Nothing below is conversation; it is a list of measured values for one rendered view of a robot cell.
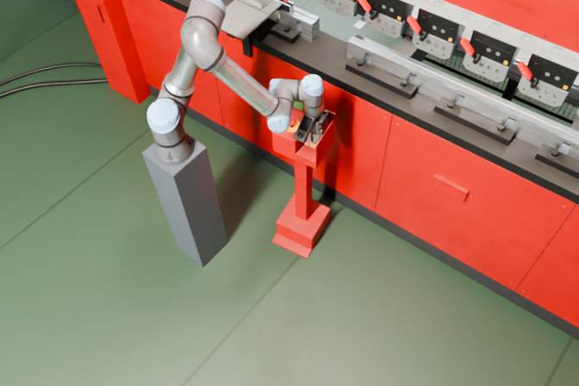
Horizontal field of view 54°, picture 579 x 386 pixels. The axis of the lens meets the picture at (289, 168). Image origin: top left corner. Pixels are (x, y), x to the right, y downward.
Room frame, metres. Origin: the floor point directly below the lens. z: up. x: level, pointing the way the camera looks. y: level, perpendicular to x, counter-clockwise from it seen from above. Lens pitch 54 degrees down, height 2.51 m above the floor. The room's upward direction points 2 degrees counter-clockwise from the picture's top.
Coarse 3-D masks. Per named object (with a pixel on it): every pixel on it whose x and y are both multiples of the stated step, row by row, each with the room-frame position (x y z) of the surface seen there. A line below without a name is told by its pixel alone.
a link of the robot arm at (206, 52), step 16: (192, 32) 1.36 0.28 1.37; (208, 32) 1.37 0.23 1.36; (192, 48) 1.33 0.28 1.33; (208, 48) 1.32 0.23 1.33; (208, 64) 1.30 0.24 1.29; (224, 64) 1.32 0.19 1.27; (224, 80) 1.30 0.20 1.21; (240, 80) 1.31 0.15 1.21; (240, 96) 1.30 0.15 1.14; (256, 96) 1.29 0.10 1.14; (272, 96) 1.32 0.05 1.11; (272, 112) 1.28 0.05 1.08; (288, 112) 1.30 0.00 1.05; (272, 128) 1.26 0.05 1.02
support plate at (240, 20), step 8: (240, 0) 1.99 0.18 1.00; (272, 0) 1.98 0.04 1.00; (232, 8) 1.94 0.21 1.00; (240, 8) 1.94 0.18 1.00; (248, 8) 1.94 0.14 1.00; (256, 8) 1.94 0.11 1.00; (264, 8) 1.93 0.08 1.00; (272, 8) 1.93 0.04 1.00; (232, 16) 1.89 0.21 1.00; (240, 16) 1.88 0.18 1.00; (248, 16) 1.88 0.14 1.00; (256, 16) 1.88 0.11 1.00; (264, 16) 1.88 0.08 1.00; (224, 24) 1.84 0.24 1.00; (232, 24) 1.84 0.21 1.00; (240, 24) 1.84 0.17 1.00; (248, 24) 1.83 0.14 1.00; (256, 24) 1.83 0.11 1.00; (232, 32) 1.79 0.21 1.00; (240, 32) 1.79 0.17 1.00; (248, 32) 1.79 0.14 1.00
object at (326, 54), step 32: (160, 0) 2.23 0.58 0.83; (224, 0) 2.16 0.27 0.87; (256, 32) 1.93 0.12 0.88; (320, 32) 1.92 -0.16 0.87; (320, 64) 1.72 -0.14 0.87; (384, 96) 1.52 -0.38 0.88; (416, 96) 1.52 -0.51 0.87; (448, 128) 1.35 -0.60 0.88; (512, 160) 1.19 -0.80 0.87; (576, 192) 1.04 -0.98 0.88
